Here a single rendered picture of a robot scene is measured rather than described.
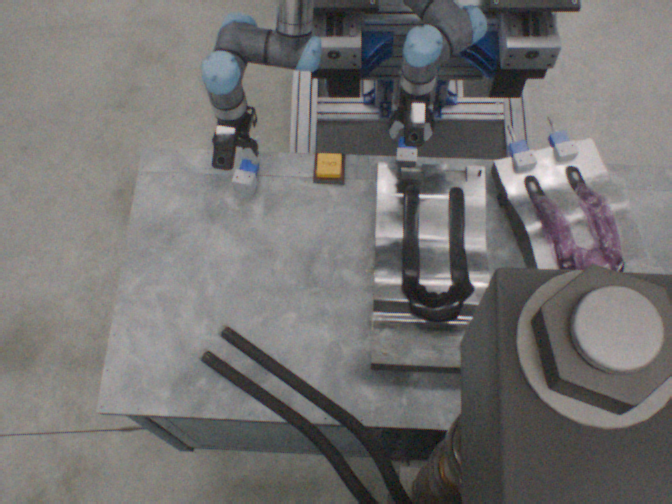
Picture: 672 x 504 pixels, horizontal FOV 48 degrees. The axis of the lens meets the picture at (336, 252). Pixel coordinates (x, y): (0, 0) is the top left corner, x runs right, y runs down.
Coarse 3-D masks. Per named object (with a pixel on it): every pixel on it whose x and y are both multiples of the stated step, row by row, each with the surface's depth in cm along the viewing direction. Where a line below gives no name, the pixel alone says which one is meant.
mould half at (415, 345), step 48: (384, 192) 183; (432, 192) 183; (480, 192) 182; (384, 240) 179; (432, 240) 178; (480, 240) 178; (384, 288) 169; (432, 288) 168; (480, 288) 168; (384, 336) 172; (432, 336) 172
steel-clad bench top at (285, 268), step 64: (192, 192) 194; (256, 192) 194; (320, 192) 193; (640, 192) 191; (128, 256) 188; (192, 256) 187; (256, 256) 187; (320, 256) 187; (512, 256) 185; (128, 320) 181; (192, 320) 181; (256, 320) 181; (320, 320) 180; (128, 384) 175; (192, 384) 175; (320, 384) 174; (384, 384) 174; (448, 384) 174
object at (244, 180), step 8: (248, 160) 193; (240, 168) 192; (248, 168) 192; (256, 168) 192; (240, 176) 189; (248, 176) 189; (256, 176) 194; (240, 184) 190; (248, 184) 189; (256, 184) 194; (248, 192) 193
